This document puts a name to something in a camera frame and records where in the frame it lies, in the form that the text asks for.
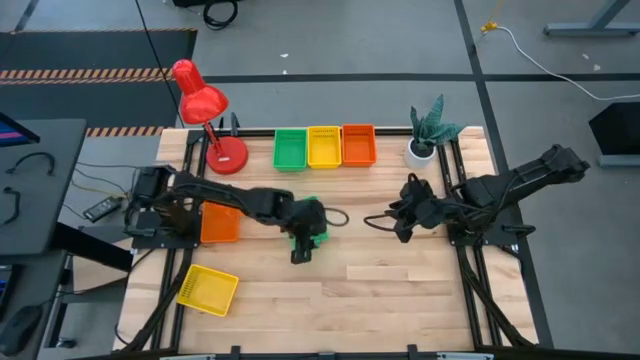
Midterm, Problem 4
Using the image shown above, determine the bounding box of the black computer mouse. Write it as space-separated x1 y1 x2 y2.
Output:
0 304 44 357

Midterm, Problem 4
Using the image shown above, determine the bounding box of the artificial plant in white pot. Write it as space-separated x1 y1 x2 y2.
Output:
403 93 467 170

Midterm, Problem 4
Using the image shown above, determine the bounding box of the black cabinet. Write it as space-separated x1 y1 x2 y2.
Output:
588 101 640 169

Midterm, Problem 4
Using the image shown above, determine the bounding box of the thin black cable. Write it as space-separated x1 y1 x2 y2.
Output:
133 0 185 129

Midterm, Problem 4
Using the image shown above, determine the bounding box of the dark grey desk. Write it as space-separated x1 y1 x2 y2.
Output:
0 118 89 257
0 249 71 360

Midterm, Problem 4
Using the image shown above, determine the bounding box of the laptop with colourful screen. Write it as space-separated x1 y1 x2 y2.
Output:
0 111 42 149

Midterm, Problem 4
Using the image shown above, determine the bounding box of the red desk lamp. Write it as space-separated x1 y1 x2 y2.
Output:
171 58 250 176

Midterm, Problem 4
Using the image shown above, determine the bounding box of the yellow plastic basket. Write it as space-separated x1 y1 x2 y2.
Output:
306 125 343 170
175 263 240 318

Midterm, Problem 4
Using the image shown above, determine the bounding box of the short black curved cable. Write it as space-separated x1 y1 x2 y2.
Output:
2 186 22 226
4 151 56 176

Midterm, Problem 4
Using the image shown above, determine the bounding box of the white power cable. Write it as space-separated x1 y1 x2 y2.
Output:
480 19 640 102

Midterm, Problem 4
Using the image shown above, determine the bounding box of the orange plastic basket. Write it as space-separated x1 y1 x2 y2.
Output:
341 123 378 168
199 200 244 245

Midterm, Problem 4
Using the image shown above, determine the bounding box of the black aluminium table frame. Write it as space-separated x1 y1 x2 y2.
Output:
113 125 555 360

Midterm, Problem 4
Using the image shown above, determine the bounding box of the black remote control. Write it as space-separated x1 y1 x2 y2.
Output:
82 195 125 224

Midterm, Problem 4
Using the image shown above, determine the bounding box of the black mat with hazard stripes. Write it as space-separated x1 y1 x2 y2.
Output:
0 28 199 139

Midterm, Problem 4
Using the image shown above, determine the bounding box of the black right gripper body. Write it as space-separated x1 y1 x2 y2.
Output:
401 178 442 230

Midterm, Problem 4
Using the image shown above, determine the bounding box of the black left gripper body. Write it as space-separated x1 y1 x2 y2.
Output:
282 196 329 242

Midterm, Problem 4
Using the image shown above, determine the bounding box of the green plastic basket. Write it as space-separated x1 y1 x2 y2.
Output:
272 128 309 173
288 195 332 250

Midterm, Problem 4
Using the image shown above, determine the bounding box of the coiled black cable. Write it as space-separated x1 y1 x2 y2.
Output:
202 0 240 30

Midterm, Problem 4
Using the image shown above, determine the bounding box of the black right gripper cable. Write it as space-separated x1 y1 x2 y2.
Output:
363 213 401 233

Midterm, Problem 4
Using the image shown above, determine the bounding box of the grey metal desk leg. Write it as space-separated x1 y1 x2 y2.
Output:
543 0 640 38

